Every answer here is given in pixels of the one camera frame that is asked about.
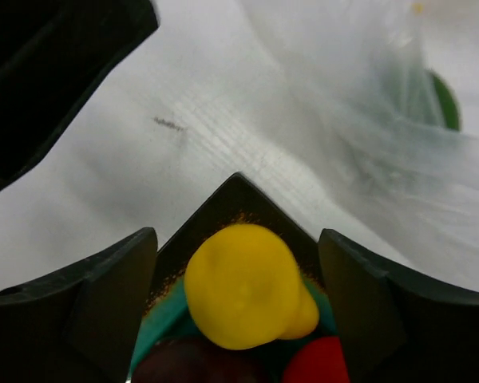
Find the dark purple fake fruit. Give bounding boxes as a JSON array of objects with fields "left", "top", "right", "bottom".
[{"left": 131, "top": 336, "right": 274, "bottom": 382}]

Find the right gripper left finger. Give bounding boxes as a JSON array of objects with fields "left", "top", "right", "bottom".
[{"left": 0, "top": 227, "right": 157, "bottom": 382}]

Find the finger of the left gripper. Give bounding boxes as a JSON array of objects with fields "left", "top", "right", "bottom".
[{"left": 0, "top": 1, "right": 160, "bottom": 191}]

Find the green fake fruit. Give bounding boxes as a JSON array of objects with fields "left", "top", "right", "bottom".
[{"left": 382, "top": 67, "right": 462, "bottom": 131}]

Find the red fake apple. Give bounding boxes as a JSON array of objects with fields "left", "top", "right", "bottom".
[{"left": 281, "top": 336, "right": 350, "bottom": 383}]

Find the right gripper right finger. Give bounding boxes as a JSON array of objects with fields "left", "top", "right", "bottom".
[{"left": 319, "top": 229, "right": 479, "bottom": 382}]

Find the teal square ceramic plate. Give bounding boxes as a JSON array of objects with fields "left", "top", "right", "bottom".
[{"left": 130, "top": 172, "right": 336, "bottom": 381}]

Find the yellow fake lemon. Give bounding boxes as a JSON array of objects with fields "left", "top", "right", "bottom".
[{"left": 184, "top": 223, "right": 319, "bottom": 350}]

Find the translucent plastic bag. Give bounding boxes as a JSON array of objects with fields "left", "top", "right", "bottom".
[{"left": 241, "top": 1, "right": 479, "bottom": 291}]

